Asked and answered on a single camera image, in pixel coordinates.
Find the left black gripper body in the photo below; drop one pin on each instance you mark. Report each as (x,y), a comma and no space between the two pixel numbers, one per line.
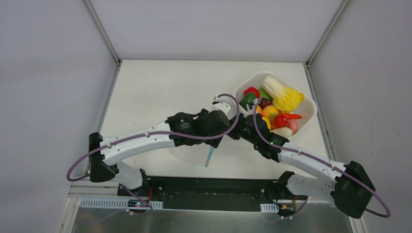
(217,136)

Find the light green fruit toy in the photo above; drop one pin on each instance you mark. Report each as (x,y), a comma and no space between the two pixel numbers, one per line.
(264,94)

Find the white plastic basin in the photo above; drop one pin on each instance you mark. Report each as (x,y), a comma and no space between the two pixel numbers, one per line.
(307,108)

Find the clear zip top bag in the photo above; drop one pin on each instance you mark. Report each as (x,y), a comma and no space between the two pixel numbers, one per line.
(199,155)

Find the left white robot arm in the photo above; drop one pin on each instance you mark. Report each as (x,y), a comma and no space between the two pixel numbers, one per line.
(182,129)

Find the dark purple plum toy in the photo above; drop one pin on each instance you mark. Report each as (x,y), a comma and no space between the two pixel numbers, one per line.
(265,102)

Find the red apple toy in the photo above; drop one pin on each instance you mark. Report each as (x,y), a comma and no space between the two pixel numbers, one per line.
(252,90)

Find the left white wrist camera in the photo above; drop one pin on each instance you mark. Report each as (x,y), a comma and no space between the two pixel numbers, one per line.
(225,104)

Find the orange fruit toy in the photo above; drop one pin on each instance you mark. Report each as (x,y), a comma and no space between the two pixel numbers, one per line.
(269,112)

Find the dark green avocado toy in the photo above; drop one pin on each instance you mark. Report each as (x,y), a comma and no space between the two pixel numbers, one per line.
(247,101)

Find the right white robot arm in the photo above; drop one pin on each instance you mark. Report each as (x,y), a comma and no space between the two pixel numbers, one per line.
(347,186)

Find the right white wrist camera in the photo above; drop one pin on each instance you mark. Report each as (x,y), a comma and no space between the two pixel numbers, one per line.
(250,110)

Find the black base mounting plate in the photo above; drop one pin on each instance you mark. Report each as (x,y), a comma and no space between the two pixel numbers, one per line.
(210,194)

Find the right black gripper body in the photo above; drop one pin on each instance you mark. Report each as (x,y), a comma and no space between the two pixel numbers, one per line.
(243,125)

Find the yellow napa cabbage toy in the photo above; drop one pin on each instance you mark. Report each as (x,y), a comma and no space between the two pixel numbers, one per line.
(285,98)

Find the pink peach toy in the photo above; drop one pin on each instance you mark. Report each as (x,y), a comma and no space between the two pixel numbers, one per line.
(293,125)

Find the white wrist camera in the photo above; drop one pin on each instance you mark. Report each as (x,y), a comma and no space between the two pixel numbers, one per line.
(250,110)
(225,104)

